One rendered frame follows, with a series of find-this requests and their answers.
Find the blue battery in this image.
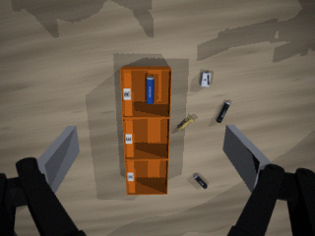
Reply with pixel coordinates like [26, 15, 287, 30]
[147, 76, 155, 104]

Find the orange three-compartment bin rack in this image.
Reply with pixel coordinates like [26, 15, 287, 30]
[120, 66, 172, 195]

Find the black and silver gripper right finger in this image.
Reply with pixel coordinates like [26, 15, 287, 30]
[222, 125, 315, 236]

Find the black battery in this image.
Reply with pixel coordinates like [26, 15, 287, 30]
[217, 101, 230, 123]
[193, 174, 208, 189]

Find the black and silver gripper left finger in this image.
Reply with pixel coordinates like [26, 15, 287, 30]
[0, 126, 87, 236]

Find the silver pencil sharpener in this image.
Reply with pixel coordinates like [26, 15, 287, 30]
[200, 72, 211, 87]

